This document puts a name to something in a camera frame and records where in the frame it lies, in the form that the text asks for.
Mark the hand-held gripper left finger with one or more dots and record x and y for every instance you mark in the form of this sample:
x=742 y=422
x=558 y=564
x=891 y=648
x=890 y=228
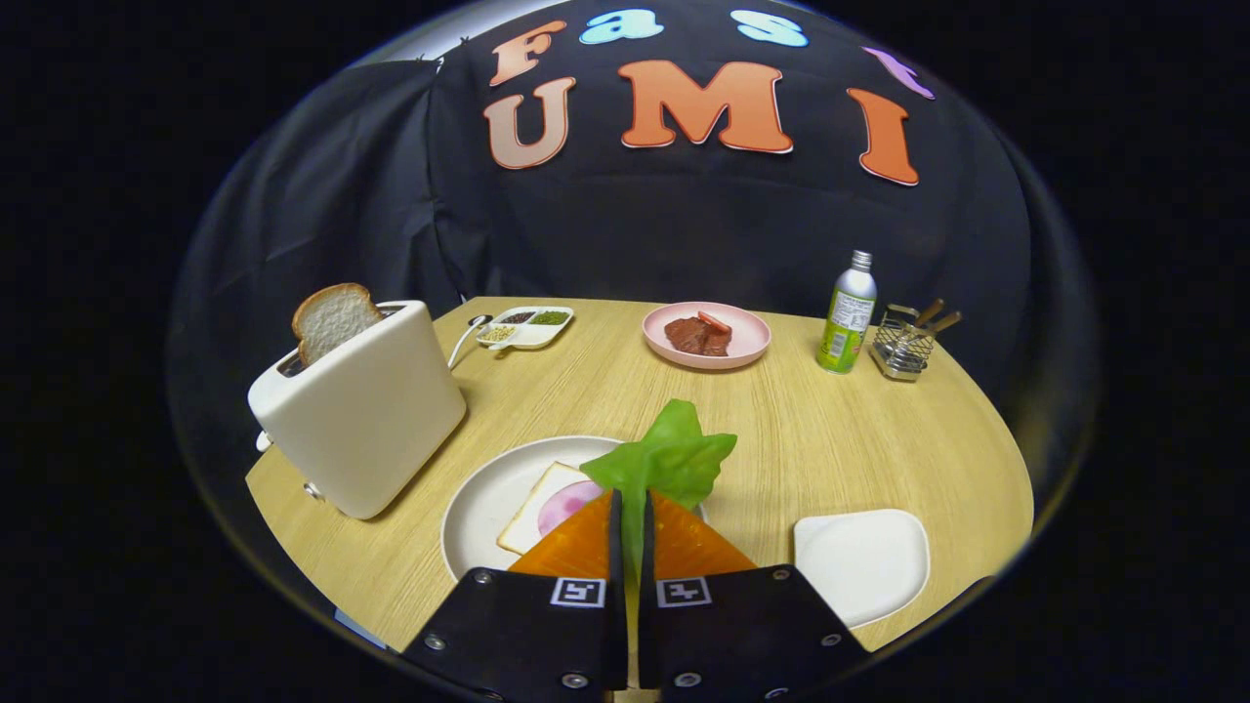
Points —
x=616 y=547

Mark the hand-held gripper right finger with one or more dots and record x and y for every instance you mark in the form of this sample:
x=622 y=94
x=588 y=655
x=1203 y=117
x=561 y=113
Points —
x=645 y=547

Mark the green lettuce leaf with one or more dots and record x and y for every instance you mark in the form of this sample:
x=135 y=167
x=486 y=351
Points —
x=674 y=459

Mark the toasted bread slice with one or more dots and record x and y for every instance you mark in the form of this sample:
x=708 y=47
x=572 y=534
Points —
x=334 y=320

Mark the pink ham slice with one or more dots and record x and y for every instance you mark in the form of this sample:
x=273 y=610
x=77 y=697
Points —
x=564 y=508

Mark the white bread slice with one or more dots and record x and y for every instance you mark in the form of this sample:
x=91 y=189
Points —
x=529 y=517

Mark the round white plate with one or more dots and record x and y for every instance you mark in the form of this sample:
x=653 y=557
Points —
x=479 y=517

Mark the white square plate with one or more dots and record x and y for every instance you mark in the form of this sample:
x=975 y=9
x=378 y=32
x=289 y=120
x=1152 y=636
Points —
x=859 y=566

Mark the red meat pieces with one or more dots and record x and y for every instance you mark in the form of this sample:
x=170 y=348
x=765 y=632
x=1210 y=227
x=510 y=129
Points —
x=695 y=337

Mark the white divided condiment dish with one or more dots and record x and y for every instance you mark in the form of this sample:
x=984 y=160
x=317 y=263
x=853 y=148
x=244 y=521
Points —
x=532 y=334

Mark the pink plate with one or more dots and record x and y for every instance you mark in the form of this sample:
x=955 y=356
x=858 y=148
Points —
x=747 y=337

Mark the metal spoon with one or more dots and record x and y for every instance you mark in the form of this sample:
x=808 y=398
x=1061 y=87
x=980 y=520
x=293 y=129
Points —
x=467 y=337

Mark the white toaster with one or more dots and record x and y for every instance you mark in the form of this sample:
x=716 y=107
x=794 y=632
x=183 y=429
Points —
x=371 y=420

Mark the green label metal bottle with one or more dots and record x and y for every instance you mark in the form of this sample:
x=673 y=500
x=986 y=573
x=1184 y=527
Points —
x=846 y=322

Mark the black backdrop cloth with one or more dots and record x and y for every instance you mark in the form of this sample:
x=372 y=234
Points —
x=635 y=225

